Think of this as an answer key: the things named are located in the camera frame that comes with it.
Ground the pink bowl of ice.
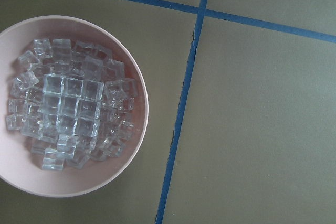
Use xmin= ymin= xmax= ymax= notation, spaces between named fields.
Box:
xmin=1 ymin=16 xmax=149 ymax=198

